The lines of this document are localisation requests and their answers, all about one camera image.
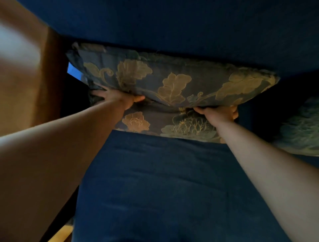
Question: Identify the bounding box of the person's left hand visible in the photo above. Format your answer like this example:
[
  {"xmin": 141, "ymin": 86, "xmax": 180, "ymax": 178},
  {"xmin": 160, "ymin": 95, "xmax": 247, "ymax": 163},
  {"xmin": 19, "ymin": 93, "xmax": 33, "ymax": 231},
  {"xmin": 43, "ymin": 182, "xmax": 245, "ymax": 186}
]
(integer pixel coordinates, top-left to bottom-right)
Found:
[{"xmin": 91, "ymin": 89, "xmax": 146, "ymax": 111}]

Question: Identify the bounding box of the person's right hand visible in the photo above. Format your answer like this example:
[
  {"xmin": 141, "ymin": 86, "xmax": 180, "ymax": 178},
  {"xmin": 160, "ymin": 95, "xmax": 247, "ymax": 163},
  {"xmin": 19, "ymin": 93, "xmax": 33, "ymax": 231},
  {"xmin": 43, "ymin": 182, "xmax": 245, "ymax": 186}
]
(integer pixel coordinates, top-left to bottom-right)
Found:
[{"xmin": 193, "ymin": 105, "xmax": 239, "ymax": 127}]

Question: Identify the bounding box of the blue floral cushion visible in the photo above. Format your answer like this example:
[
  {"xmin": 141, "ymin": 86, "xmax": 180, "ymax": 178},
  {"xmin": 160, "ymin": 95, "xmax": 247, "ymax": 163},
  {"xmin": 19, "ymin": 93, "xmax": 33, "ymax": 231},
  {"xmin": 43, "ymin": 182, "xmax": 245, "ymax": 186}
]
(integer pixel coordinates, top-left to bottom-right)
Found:
[{"xmin": 66, "ymin": 42, "xmax": 280, "ymax": 144}]

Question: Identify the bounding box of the person's left forearm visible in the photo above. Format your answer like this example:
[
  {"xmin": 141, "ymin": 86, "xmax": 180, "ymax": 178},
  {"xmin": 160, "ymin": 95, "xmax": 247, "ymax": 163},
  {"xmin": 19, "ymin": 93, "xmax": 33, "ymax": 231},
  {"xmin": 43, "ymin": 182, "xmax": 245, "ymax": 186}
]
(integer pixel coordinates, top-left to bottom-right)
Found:
[{"xmin": 0, "ymin": 100, "xmax": 127, "ymax": 242}]

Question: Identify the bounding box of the person's right forearm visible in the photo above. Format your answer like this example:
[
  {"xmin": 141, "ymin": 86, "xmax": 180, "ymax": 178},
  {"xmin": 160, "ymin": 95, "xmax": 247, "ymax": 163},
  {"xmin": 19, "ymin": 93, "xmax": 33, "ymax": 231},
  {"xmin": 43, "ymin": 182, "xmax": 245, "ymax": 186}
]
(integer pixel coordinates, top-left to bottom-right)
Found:
[{"xmin": 214, "ymin": 120, "xmax": 319, "ymax": 242}]

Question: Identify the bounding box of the blue sofa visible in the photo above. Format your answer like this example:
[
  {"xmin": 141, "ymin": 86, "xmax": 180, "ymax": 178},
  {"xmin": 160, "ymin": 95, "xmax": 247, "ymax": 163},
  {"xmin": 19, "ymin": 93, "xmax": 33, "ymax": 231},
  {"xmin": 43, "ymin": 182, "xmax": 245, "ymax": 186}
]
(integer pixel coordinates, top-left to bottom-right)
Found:
[{"xmin": 15, "ymin": 0, "xmax": 319, "ymax": 242}]

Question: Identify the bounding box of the teal floral cushion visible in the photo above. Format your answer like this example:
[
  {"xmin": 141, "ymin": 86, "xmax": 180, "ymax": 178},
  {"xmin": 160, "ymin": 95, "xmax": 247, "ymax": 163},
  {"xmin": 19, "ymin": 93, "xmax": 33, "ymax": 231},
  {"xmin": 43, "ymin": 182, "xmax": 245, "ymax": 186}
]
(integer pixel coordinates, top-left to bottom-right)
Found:
[{"xmin": 272, "ymin": 97, "xmax": 319, "ymax": 157}]

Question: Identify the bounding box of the brown wooden cabinet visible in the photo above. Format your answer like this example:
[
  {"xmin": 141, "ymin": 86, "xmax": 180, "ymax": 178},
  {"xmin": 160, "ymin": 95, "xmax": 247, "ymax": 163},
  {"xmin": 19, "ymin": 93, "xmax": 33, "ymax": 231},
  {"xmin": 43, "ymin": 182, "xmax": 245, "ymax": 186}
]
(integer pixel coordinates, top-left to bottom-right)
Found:
[{"xmin": 0, "ymin": 0, "xmax": 68, "ymax": 137}]

